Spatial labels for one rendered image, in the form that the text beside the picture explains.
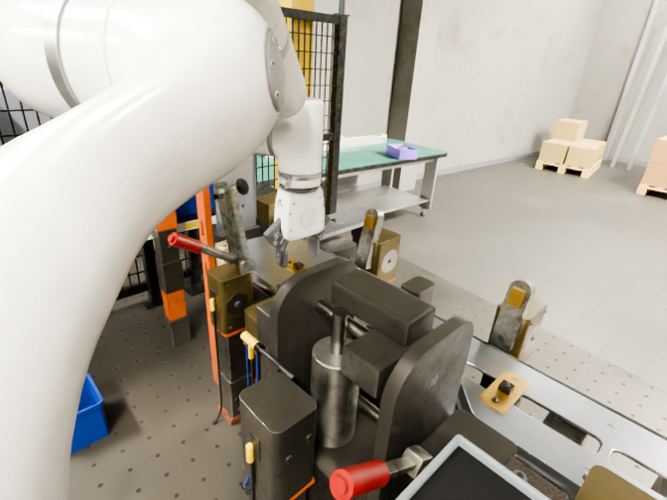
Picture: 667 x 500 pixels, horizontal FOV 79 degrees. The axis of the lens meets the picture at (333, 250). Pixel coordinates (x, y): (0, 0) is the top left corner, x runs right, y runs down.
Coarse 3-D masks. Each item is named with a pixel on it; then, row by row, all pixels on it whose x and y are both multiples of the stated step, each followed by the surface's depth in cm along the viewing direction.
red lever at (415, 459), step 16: (416, 448) 37; (368, 464) 30; (384, 464) 31; (400, 464) 34; (416, 464) 36; (336, 480) 28; (352, 480) 27; (368, 480) 29; (384, 480) 30; (336, 496) 28; (352, 496) 27
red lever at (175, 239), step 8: (168, 240) 64; (176, 240) 64; (184, 240) 65; (192, 240) 66; (184, 248) 65; (192, 248) 66; (200, 248) 67; (208, 248) 69; (216, 256) 70; (224, 256) 72; (232, 256) 73
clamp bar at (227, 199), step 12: (240, 180) 69; (216, 192) 67; (228, 192) 66; (240, 192) 70; (228, 204) 67; (228, 216) 69; (240, 216) 70; (228, 228) 71; (240, 228) 71; (228, 240) 73; (240, 240) 71; (240, 252) 72
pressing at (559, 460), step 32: (256, 256) 91; (288, 256) 92; (320, 256) 93; (256, 288) 81; (480, 352) 65; (544, 384) 59; (480, 416) 53; (512, 416) 53; (576, 416) 54; (608, 416) 54; (544, 448) 49; (576, 448) 49; (608, 448) 50; (640, 448) 50; (576, 480) 45
